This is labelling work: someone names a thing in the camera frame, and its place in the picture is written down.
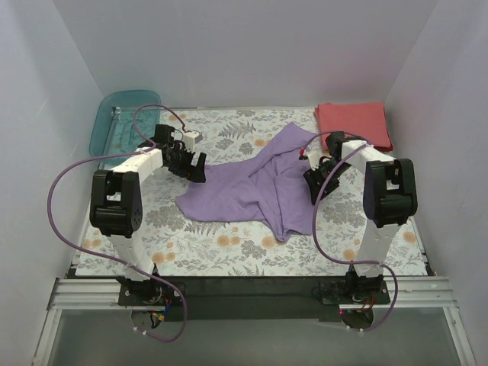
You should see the purple t shirt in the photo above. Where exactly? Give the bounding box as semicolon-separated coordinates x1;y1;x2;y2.
176;122;315;242

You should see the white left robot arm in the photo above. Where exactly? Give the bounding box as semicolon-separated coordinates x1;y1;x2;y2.
89;124;206;305

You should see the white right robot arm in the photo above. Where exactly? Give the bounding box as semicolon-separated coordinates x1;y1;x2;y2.
299;131;418;303

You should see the teal plastic bin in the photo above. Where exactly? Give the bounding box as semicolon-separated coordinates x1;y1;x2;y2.
88;90;161;166

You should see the folded red t shirt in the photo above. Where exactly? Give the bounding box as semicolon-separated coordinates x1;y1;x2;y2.
314;101;393;152

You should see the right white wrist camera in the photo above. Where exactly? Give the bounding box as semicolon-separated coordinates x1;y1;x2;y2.
299;149;324;171

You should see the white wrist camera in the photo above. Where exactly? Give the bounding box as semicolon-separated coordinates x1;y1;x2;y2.
181;131;203;149
299;149;324;171

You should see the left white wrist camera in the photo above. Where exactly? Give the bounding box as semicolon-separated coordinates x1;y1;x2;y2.
181;131;203;149

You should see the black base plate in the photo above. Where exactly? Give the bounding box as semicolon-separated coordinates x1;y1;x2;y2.
117;276;393;322

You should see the aluminium frame rail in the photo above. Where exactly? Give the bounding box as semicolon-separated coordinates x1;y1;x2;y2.
48;276;457;310

